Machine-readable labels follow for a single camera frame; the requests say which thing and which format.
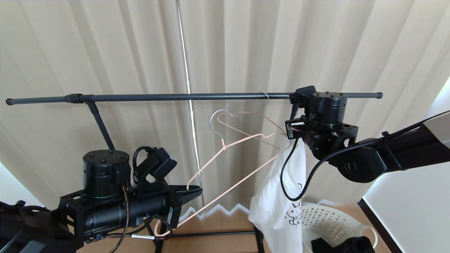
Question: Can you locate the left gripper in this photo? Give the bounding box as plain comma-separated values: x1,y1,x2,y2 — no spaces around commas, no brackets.
83,192,182,239

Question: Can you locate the white laundry basket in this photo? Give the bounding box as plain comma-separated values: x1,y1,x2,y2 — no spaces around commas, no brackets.
301,204,378,253

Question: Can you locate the heap of clothes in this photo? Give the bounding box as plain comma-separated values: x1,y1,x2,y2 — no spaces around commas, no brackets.
311,236,375,253

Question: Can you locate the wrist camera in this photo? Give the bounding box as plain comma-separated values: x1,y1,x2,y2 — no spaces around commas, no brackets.
133,146,177,197
289,85,317,119

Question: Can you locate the pink clothes hanger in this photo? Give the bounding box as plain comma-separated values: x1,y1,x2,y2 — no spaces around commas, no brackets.
154,110,292,236
217,92,287,150

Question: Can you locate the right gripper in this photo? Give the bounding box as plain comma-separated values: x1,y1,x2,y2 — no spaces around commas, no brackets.
284,118,344,160

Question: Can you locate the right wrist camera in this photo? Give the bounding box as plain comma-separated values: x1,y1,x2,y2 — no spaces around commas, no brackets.
289,85,317,119

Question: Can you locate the beige curtain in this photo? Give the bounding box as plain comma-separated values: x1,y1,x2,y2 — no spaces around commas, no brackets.
0,0,450,215

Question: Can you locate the black clothes rack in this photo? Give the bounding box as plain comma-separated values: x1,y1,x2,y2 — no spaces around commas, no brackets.
6,92,383,253

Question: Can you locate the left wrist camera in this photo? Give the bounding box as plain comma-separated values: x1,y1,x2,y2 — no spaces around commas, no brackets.
133,146,177,197

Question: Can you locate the white printed T-shirt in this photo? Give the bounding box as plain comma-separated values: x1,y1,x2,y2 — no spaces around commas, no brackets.
248,139,307,253

